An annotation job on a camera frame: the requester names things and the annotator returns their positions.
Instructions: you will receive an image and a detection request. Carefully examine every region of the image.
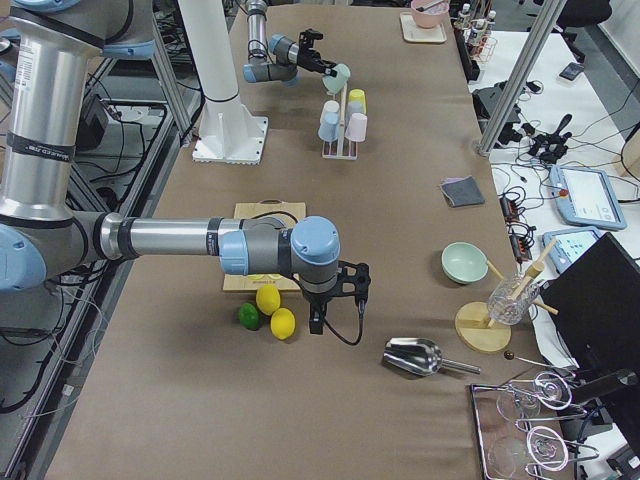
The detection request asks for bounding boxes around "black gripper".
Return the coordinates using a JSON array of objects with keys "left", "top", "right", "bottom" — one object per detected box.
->
[
  {"left": 297, "top": 28, "right": 339, "bottom": 79},
  {"left": 301, "top": 260, "right": 371, "bottom": 335}
]

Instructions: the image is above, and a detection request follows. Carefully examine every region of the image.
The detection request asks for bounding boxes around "green cup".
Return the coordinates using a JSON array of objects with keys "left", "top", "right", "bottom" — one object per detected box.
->
[{"left": 322, "top": 63, "right": 351, "bottom": 94}]

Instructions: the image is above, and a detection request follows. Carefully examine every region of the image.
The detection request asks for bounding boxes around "pink cup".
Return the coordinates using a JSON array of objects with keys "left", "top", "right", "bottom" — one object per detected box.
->
[{"left": 345, "top": 112, "right": 368, "bottom": 143}]

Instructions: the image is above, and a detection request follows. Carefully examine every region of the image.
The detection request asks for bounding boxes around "cream white cup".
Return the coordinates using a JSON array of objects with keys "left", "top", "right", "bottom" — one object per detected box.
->
[{"left": 323, "top": 100, "right": 340, "bottom": 114}]

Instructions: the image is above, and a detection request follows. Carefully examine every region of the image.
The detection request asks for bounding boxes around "yellow cup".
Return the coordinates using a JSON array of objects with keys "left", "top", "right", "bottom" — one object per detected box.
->
[{"left": 347, "top": 89, "right": 367, "bottom": 114}]

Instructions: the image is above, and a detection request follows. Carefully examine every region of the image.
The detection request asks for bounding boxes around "grey cup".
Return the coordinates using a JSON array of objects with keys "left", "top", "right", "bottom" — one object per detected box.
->
[{"left": 346, "top": 100, "right": 366, "bottom": 123}]

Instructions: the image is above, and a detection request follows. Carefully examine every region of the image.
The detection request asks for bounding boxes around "light blue cup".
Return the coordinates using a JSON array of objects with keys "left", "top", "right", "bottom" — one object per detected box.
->
[{"left": 318, "top": 112, "right": 340, "bottom": 143}]

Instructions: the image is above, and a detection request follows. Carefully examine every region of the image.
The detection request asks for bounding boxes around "whole yellow lemon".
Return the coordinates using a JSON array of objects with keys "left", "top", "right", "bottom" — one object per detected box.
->
[
  {"left": 256, "top": 284, "right": 281, "bottom": 316},
  {"left": 270, "top": 308, "right": 296, "bottom": 340}
]

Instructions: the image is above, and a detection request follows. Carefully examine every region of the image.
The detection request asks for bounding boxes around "green lime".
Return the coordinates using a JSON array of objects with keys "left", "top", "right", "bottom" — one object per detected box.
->
[{"left": 237, "top": 302, "right": 261, "bottom": 331}]

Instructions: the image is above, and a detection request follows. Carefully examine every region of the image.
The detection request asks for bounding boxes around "wooden cutting board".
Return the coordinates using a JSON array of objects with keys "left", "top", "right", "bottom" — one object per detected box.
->
[{"left": 222, "top": 200, "right": 307, "bottom": 292}]

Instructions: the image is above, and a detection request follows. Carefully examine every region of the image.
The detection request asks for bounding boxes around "cream plastic tray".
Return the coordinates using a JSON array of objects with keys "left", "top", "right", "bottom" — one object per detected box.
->
[{"left": 399, "top": 12, "right": 447, "bottom": 44}]

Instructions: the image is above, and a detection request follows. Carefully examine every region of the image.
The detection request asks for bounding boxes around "metal scoop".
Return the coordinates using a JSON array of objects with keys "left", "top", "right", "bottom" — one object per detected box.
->
[{"left": 383, "top": 337, "right": 482, "bottom": 377}]

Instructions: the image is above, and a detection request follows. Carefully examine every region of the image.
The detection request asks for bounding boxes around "pink bowl with ice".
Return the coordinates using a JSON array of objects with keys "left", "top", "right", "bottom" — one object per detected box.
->
[{"left": 410, "top": 0, "right": 449, "bottom": 29}]

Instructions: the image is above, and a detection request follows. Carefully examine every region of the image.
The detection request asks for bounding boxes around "green bowl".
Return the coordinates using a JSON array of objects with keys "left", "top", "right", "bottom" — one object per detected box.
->
[{"left": 441, "top": 242, "right": 488, "bottom": 285}]

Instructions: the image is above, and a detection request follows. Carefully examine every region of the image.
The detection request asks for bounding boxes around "bottle carrier with bottles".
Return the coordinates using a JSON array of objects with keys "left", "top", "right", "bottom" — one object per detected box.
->
[{"left": 452, "top": 1, "right": 497, "bottom": 82}]

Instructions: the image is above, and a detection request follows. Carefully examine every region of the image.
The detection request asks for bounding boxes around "wooden mug tree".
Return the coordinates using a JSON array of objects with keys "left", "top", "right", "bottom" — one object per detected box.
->
[{"left": 455, "top": 239, "right": 559, "bottom": 354}]

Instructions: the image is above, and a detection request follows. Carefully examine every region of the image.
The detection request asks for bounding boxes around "grey folded cloth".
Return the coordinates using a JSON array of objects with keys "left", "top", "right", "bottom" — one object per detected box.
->
[{"left": 439, "top": 176, "right": 485, "bottom": 208}]

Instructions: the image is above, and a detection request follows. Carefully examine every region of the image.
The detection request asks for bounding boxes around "clear glass on tree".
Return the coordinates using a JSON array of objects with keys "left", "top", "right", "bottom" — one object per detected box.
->
[{"left": 487, "top": 275, "right": 539, "bottom": 325}]

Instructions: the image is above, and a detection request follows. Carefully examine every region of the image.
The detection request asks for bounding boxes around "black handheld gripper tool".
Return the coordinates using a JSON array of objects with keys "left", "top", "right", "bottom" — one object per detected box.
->
[{"left": 509, "top": 114, "right": 572, "bottom": 164}]

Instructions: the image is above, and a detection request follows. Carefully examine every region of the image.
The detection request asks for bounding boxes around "black smartphone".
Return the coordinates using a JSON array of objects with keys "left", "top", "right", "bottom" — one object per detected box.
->
[{"left": 559, "top": 62, "right": 584, "bottom": 81}]

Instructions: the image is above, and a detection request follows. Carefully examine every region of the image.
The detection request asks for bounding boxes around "blue teach pendant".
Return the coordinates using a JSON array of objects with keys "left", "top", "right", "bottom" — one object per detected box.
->
[
  {"left": 549, "top": 165, "right": 627, "bottom": 231},
  {"left": 542, "top": 226, "right": 603, "bottom": 274}
]

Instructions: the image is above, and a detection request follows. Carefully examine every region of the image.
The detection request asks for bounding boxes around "black monitor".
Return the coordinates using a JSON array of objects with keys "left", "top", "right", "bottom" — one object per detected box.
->
[{"left": 541, "top": 233, "right": 639, "bottom": 380}]

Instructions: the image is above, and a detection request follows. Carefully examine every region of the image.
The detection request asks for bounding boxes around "white wire cup holder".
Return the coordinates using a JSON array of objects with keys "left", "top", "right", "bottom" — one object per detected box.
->
[{"left": 321, "top": 84, "right": 358, "bottom": 160}]

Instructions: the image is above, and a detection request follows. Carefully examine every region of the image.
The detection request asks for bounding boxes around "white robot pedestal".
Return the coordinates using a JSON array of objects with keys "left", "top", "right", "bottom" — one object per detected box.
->
[{"left": 179, "top": 0, "right": 268, "bottom": 165}]

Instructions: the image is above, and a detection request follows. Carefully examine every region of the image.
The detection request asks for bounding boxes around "aluminium frame post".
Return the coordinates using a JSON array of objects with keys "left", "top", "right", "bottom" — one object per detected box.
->
[{"left": 476, "top": 0, "right": 566, "bottom": 157}]

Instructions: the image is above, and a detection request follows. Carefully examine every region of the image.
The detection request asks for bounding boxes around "wire wine glass rack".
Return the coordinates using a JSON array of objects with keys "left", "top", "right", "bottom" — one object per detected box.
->
[{"left": 469, "top": 370, "right": 599, "bottom": 479}]

